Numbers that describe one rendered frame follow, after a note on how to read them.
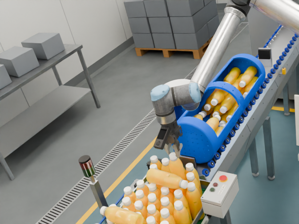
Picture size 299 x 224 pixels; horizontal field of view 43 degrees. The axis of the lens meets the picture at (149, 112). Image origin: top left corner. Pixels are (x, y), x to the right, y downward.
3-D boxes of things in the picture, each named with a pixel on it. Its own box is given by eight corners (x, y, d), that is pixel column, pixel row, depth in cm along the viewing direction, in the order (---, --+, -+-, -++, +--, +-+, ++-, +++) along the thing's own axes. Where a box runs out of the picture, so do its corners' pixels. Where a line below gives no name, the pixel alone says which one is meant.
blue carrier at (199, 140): (266, 90, 271) (265, 54, 256) (216, 169, 213) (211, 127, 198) (228, 86, 286) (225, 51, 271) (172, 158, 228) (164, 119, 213)
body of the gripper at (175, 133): (183, 135, 186) (179, 114, 180) (175, 146, 180) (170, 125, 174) (170, 133, 190) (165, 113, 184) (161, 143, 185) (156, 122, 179)
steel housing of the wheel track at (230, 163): (309, 57, 365) (309, 23, 348) (219, 221, 222) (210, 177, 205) (279, 56, 381) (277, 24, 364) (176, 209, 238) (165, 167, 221)
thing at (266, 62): (272, 65, 304) (271, 47, 296) (271, 68, 301) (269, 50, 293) (260, 65, 309) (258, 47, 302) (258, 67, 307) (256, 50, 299)
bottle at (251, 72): (245, 68, 268) (235, 81, 255) (253, 64, 263) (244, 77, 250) (251, 76, 269) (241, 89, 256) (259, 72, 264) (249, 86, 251)
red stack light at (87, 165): (95, 163, 198) (93, 157, 196) (87, 170, 194) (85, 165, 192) (86, 161, 202) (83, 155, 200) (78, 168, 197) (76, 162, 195)
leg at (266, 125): (276, 176, 329) (270, 116, 298) (273, 180, 325) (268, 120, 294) (269, 174, 332) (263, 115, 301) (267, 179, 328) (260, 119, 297)
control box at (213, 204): (239, 190, 187) (236, 174, 182) (223, 219, 174) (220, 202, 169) (220, 185, 193) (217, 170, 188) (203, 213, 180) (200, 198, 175)
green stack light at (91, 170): (98, 170, 201) (95, 163, 198) (90, 178, 196) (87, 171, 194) (89, 168, 204) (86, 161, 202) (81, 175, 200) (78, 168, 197)
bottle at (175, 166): (190, 185, 196) (183, 157, 187) (179, 192, 193) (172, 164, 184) (181, 179, 201) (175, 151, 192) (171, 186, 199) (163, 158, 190)
